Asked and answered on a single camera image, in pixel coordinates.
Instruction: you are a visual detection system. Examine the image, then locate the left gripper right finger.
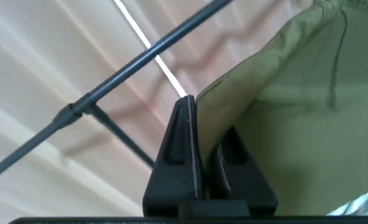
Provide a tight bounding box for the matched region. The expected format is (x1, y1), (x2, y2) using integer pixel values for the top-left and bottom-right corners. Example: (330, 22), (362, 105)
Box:
(204, 126), (278, 217)

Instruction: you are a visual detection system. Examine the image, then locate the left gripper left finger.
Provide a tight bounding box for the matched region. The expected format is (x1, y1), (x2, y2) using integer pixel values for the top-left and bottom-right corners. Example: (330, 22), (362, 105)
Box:
(142, 95), (205, 218)

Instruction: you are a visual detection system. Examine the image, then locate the green printed shirt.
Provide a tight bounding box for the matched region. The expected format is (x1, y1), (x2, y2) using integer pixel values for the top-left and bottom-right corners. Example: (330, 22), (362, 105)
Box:
(195, 0), (368, 217)

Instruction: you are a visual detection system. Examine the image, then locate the black clothes rack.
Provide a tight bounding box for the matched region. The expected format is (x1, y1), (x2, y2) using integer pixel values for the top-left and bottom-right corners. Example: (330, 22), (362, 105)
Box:
(0, 0), (234, 186)

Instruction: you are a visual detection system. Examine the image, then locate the beige curtain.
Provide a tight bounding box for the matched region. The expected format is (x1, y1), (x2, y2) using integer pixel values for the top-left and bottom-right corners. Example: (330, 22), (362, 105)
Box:
(0, 0), (324, 218)

